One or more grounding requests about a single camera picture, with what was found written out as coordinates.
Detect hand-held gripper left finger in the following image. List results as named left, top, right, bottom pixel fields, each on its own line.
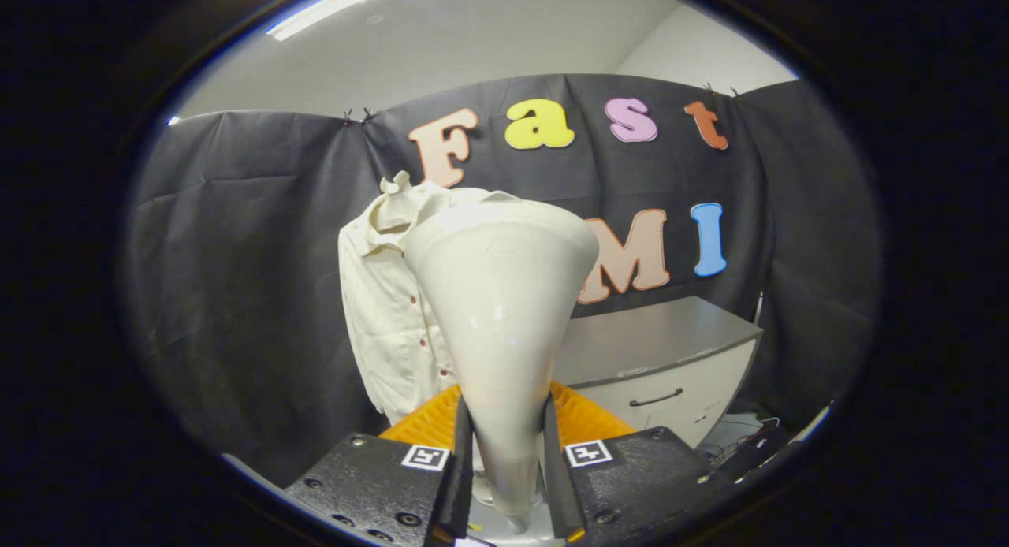
left=284, top=384, right=474, bottom=547

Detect black cabinet handle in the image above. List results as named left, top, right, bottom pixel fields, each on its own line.
left=627, top=386, right=686, bottom=409

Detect tangle of dark cables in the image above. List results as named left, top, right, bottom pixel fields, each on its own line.
left=698, top=415, right=786, bottom=463

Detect grey cabinet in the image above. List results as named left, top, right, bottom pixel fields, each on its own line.
left=552, top=296, right=765, bottom=453

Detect black backdrop cloth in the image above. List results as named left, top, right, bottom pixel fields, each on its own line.
left=126, top=73, right=882, bottom=486

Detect white garment steamer head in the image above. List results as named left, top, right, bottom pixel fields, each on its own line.
left=403, top=199, right=601, bottom=536

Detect cream button shirt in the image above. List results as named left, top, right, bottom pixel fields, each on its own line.
left=337, top=171, right=523, bottom=426

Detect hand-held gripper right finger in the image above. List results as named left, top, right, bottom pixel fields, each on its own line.
left=542, top=380, right=738, bottom=544

